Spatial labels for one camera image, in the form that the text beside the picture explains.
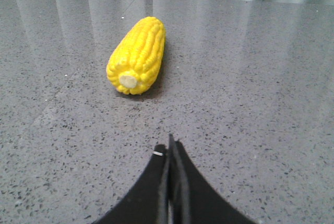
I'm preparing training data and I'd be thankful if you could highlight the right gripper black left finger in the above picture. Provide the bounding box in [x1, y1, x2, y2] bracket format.
[95, 144, 170, 224]

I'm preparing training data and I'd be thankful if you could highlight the yellow corn cob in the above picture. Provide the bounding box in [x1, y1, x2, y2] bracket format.
[106, 17, 166, 95]

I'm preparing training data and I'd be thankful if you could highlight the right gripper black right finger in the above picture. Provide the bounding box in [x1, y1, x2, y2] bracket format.
[169, 134, 254, 224]

